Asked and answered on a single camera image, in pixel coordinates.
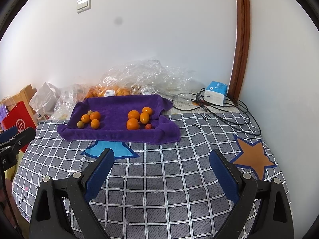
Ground brown wooden door frame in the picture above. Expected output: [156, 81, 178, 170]
[228, 0, 251, 102]

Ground oval orange kumquat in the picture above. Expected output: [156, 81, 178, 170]
[140, 112, 150, 125]
[142, 107, 153, 116]

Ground wooden chair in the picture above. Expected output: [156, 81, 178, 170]
[1, 85, 37, 117]

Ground oval orange kumquat front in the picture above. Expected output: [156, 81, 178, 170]
[140, 112, 150, 125]

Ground red paper shopping bag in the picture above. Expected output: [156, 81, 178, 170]
[1, 95, 37, 152]

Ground green-yellow small fruit front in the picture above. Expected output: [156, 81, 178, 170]
[77, 121, 84, 128]

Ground white plastic bag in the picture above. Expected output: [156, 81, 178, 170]
[29, 82, 61, 117]

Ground white blue box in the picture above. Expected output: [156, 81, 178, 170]
[204, 81, 228, 106]

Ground black cables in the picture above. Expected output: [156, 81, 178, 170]
[171, 88, 262, 136]

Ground clear plastic bag left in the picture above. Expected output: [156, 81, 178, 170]
[50, 84, 90, 120]

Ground large orange mandarin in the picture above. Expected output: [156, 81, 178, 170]
[126, 118, 140, 130]

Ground white wall switch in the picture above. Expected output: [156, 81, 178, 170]
[76, 0, 91, 14]

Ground grey checkered table cloth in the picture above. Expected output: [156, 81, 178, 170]
[11, 112, 292, 239]

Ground clear bag of oranges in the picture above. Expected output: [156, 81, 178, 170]
[85, 59, 191, 99]

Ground purple towel covered tray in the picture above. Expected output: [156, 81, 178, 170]
[57, 94, 181, 145]

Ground small orange mandarin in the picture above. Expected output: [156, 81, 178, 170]
[90, 111, 101, 121]

